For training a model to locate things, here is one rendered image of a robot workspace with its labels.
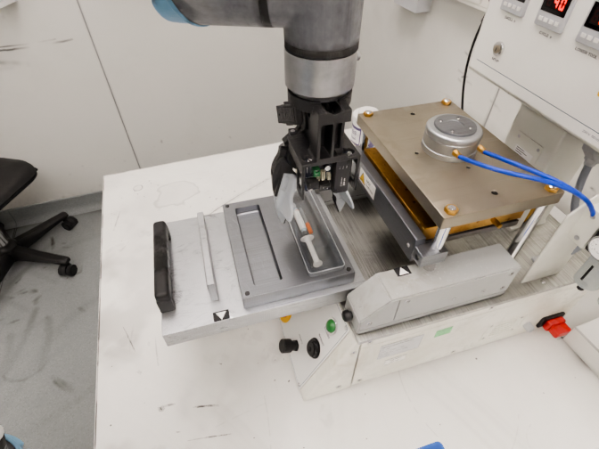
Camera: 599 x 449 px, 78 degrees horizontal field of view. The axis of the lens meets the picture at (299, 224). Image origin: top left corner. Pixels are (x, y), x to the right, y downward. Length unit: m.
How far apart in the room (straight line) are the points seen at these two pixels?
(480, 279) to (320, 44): 0.39
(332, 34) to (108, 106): 1.77
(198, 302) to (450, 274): 0.36
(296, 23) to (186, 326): 0.39
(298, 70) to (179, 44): 1.60
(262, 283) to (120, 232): 0.56
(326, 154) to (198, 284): 0.28
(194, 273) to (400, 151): 0.36
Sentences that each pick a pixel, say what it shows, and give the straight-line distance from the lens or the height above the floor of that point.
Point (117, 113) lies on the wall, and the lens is 2.09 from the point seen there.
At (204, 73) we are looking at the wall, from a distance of 2.03.
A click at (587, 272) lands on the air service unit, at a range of 0.64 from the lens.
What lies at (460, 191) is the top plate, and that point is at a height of 1.11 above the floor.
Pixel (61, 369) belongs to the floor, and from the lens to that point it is 1.81.
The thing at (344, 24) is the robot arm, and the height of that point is 1.31.
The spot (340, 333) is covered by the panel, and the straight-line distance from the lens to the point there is 0.59.
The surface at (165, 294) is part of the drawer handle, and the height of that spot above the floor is 1.01.
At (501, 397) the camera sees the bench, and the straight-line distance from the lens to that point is 0.79.
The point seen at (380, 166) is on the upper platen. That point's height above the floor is 1.06.
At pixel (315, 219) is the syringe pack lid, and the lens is 0.60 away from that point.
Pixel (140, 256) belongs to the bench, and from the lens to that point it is 0.95.
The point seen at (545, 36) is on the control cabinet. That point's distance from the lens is 0.66.
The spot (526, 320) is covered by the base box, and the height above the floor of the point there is 0.82.
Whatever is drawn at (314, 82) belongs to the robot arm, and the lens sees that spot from 0.39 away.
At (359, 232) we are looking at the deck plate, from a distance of 0.69.
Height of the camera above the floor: 1.42
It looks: 45 degrees down
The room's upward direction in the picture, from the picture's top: straight up
